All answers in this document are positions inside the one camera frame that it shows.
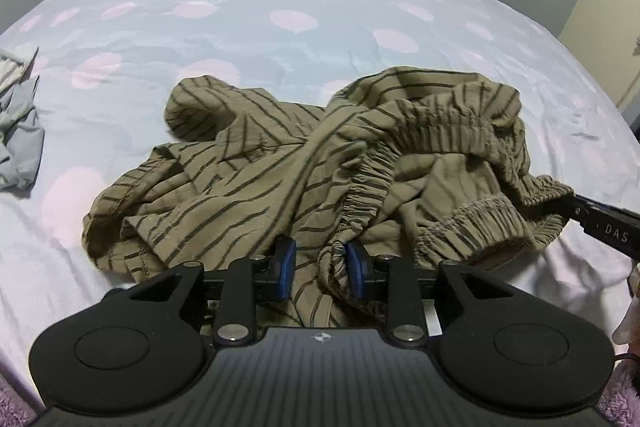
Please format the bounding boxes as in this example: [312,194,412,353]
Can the olive striped pants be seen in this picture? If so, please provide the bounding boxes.
[82,66,576,329]

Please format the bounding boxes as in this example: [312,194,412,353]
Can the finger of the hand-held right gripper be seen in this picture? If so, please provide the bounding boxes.
[571,192,640,261]

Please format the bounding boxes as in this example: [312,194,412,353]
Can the white ribbed garment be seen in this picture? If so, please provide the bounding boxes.
[0,45,40,90]

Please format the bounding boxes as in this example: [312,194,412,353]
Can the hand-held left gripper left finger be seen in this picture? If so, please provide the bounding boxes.
[127,235,297,348]

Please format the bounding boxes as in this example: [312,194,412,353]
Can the purple fuzzy blanket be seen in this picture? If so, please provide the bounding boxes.
[0,357,640,427]

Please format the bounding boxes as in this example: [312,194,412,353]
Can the polka dot bed sheet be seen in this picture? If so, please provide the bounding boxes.
[0,0,640,408]

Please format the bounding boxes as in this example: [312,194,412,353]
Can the person's right hand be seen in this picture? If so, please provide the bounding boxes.
[612,257,640,344]

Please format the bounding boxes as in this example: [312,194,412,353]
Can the blue-grey garment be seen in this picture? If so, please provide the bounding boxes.
[0,76,46,192]

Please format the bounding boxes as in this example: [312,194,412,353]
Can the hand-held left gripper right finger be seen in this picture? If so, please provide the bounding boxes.
[342,239,507,348]

